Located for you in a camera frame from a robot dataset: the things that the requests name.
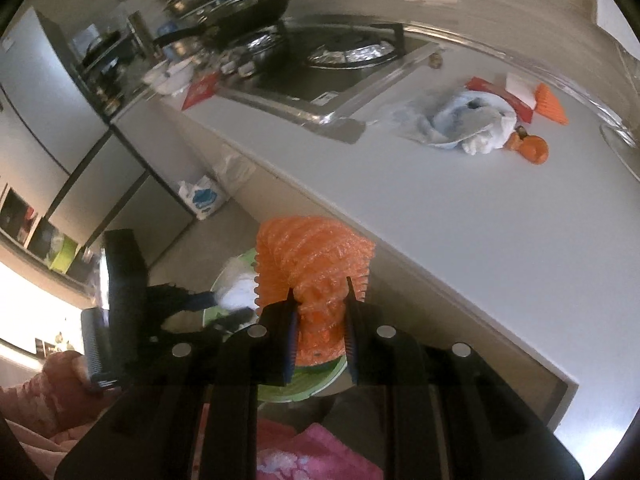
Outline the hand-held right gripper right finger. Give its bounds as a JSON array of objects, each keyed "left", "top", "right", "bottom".
[{"left": 343, "top": 277, "right": 586, "bottom": 480}]

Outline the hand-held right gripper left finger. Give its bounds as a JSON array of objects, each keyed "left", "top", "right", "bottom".
[{"left": 54, "top": 287, "right": 301, "bottom": 480}]

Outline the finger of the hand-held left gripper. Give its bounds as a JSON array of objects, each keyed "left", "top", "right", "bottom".
[
  {"left": 149, "top": 309, "right": 257, "bottom": 348},
  {"left": 145, "top": 282, "right": 221, "bottom": 312}
]

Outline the green plastic basket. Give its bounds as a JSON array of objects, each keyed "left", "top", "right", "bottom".
[{"left": 202, "top": 249, "right": 349, "bottom": 404}]

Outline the white blue cloth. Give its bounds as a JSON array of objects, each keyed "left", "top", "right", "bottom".
[{"left": 379, "top": 85, "right": 519, "bottom": 156}]

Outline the red snack wrapper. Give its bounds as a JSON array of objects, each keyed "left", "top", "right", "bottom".
[{"left": 465, "top": 76, "right": 537, "bottom": 124}]

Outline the white card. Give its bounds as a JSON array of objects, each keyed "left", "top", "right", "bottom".
[{"left": 505, "top": 72, "right": 539, "bottom": 106}]

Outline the person's left hand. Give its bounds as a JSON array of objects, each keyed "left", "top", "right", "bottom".
[{"left": 42, "top": 350, "right": 122, "bottom": 413}]

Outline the shelf with items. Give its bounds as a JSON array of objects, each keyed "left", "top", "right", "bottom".
[{"left": 0, "top": 180, "right": 98, "bottom": 293}]

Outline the white blue printed bag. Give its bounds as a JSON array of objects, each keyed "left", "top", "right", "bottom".
[{"left": 178, "top": 172, "right": 232, "bottom": 221}]

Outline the pink patterned clothing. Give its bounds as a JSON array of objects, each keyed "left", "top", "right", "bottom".
[{"left": 0, "top": 350, "right": 386, "bottom": 480}]

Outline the red flat packet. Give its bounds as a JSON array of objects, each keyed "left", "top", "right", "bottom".
[{"left": 181, "top": 71, "right": 224, "bottom": 111}]

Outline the grey refrigerator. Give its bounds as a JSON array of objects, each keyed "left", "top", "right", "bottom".
[{"left": 0, "top": 7, "right": 197, "bottom": 263}]

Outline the white bowl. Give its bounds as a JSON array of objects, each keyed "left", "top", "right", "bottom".
[{"left": 142, "top": 57, "right": 194, "bottom": 97}]

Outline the metal kitchen rack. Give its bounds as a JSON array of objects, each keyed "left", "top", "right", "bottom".
[{"left": 74, "top": 24, "right": 148, "bottom": 113}]

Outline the steel gas stove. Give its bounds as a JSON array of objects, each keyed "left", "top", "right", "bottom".
[{"left": 219, "top": 14, "right": 407, "bottom": 127}]

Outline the foil burner cover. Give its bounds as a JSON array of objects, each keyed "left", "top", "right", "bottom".
[{"left": 306, "top": 41, "right": 397, "bottom": 71}]

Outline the black frying pan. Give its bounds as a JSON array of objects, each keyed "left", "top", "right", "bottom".
[{"left": 152, "top": 0, "right": 292, "bottom": 52}]

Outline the orange ribbed plastic piece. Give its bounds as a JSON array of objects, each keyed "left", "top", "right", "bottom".
[{"left": 533, "top": 82, "right": 570, "bottom": 126}]

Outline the clear glass bowl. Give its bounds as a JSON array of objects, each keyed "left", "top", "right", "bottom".
[{"left": 596, "top": 35, "right": 640, "bottom": 182}]

